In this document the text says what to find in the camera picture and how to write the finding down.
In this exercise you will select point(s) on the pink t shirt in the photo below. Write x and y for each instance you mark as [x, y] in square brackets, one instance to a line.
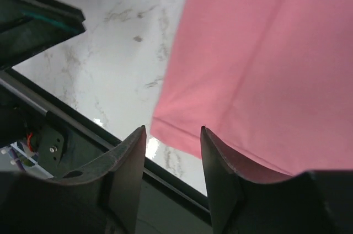
[271, 78]

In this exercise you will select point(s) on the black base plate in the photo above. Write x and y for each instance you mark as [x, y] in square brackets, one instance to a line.
[65, 140]

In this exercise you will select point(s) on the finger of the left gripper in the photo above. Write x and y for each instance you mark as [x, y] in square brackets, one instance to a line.
[29, 27]

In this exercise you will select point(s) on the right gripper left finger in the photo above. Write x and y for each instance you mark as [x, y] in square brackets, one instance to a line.
[101, 196]

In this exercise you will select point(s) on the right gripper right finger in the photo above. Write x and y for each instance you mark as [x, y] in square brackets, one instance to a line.
[246, 197]

